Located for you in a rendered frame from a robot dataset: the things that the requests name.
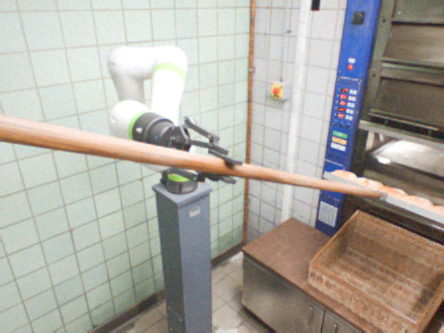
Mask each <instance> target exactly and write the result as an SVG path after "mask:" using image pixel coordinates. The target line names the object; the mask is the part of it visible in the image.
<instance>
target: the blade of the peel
mask: <svg viewBox="0 0 444 333"><path fill-rule="evenodd" d="M322 177H325V178H327V179H331V180H333V181H336V182H338V183H345V184H348V185H354V186H358V187H364V188H367V189H371V188H370V187H366V186H364V185H360V184H359V183H356V182H354V181H350V180H348V179H345V178H343V177H339V176H337V175H336V174H332V173H331V172H326V171H324V174H323V176H322ZM385 201H386V202H390V203H391V204H394V205H396V206H398V207H402V208H403V209H407V210H409V211H412V212H414V213H418V214H419V215H423V216H425V217H428V218H430V219H431V220H435V221H437V222H440V223H442V224H444V215H441V214H439V213H435V212H433V211H430V210H428V209H424V208H422V207H419V206H417V205H414V204H412V203H409V202H406V201H404V200H401V199H399V198H395V197H393V196H390V195H389V196H388V197H387V200H385Z"/></svg>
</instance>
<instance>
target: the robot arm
mask: <svg viewBox="0 0 444 333"><path fill-rule="evenodd" d="M187 66H188V62H187V58H186V55H185V54H184V52H183V51H181V50H180V49H179V48H177V47H175V46H162V47H156V48H133V47H124V46H123V47H118V48H115V49H114V50H112V52H111V53H110V54H109V56H108V57H107V69H108V71H109V74H110V75H111V77H112V81H113V82H114V86H115V88H116V92H117V94H118V99H119V101H120V103H118V104H117V105H115V106H114V107H113V109H112V110H111V111H110V115H109V118H108V124H109V127H110V131H111V132H112V134H113V135H114V137H116V138H119V139H126V140H129V141H136V142H139V143H146V144H149V145H153V146H159V147H163V148H170V149H172V150H179V151H183V152H189V153H193V154H194V146H197V147H199V148H205V149H208V152H207V153H208V154H211V155H212V156H216V157H217V158H220V159H222V160H223V161H226V162H227V163H231V164H232V165H239V166H241V165H242V164H243V162H241V161H238V160H237V159H235V158H232V157H230V156H228V154H229V150H227V149H225V148H222V147H220V146H218V141H219V140H220V137H219V136H218V135H216V134H214V133H212V132H211V131H208V130H207V129H205V128H203V126H200V125H199V124H197V122H196V120H194V119H193V118H189V117H186V116H185V117H184V119H183V120H184V124H182V126H176V124H177V113H178V109H179V103H180V100H181V97H182V92H183V89H184V84H185V80H186V72H187ZM146 79H151V80H152V82H151V100H150V110H149V109H148V108H147V107H146V98H145V92H144V81H145V80H146ZM187 129H192V130H193V131H195V132H197V133H199V134H200V135H202V136H203V137H205V138H207V139H209V143H206V142H203V141H196V140H193V139H192V138H191V137H190V135H189V133H188V130H187ZM135 164H137V165H144V167H146V168H148V169H149V170H154V171H158V172H160V173H161V176H162V178H161V179H160V183H162V184H165V185H166V189H167V192H170V193H171V194H189V193H191V192H194V191H195V190H196V189H197V187H198V182H201V183H204V182H205V178H207V179H209V180H211V181H219V179H220V180H221V181H223V182H224V183H231V184H235V183H236V182H237V180H235V179H233V178H231V177H229V176H228V175H223V174H214V173H209V172H201V171H196V170H187V169H182V168H173V167H169V166H157V165H147V164H143V163H135ZM195 171H196V172H197V173H198V174H195V173H194V172H195Z"/></svg>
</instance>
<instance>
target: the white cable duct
mask: <svg viewBox="0 0 444 333"><path fill-rule="evenodd" d="M308 10H309V0H301V3H300V12H299V27H298V34H297V42H296V57H295V65H294V80H293V88H292V102H291V109H290V125H289V133H288V148H287V156H286V171H285V172H291V173H292V167H293V160H294V146H295V139H296V126H297V119H298V105H299V99H300V92H301V78H302V72H303V58H304V51H305V38H306V31H307V16H308ZM290 188H291V185H286V184H285V185H284V186H283V201H282V209H281V223H282V222H283V221H286V219H288V207H289V201H290Z"/></svg>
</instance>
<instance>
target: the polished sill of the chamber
mask: <svg viewBox="0 0 444 333"><path fill-rule="evenodd" d="M363 163H364V164H367V165H371V166H373V167H378V168H382V169H384V170H388V171H390V172H394V173H396V174H399V175H403V176H405V177H409V178H411V179H415V180H417V181H421V182H423V183H427V184H429V185H433V186H435V187H440V188H442V189H444V177H443V176H441V175H436V174H434V173H432V172H427V171H425V170H421V169H418V168H414V167H412V166H406V165H402V164H400V163H395V162H393V161H389V160H387V159H384V158H380V157H378V156H373V155H371V154H368V155H366V156H365V157H364V161H363Z"/></svg>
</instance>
